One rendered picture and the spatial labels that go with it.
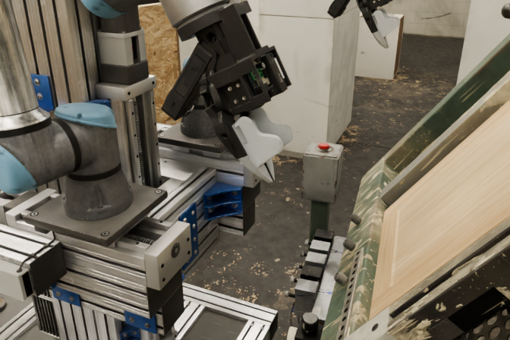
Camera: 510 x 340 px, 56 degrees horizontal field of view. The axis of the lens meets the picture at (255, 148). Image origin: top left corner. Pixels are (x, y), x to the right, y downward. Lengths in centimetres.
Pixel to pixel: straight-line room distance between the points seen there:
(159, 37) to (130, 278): 193
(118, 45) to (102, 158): 32
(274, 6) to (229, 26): 297
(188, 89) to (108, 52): 68
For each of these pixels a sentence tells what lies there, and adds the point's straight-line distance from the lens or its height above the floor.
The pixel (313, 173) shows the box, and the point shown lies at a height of 86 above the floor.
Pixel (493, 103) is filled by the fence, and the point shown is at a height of 121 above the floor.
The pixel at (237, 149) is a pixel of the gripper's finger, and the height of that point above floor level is 136.
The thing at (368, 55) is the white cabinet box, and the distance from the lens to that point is 613.
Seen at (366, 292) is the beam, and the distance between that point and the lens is 108.
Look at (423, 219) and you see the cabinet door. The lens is 114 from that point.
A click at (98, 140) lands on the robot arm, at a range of 102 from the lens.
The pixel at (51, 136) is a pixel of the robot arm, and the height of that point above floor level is 125.
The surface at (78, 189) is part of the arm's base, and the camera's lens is 107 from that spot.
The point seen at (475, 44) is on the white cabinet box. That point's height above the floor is 72.
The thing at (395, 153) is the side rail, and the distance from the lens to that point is 162.
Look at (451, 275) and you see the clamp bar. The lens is 79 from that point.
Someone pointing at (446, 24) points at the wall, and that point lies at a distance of 923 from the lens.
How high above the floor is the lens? 159
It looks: 24 degrees down
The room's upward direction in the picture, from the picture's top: straight up
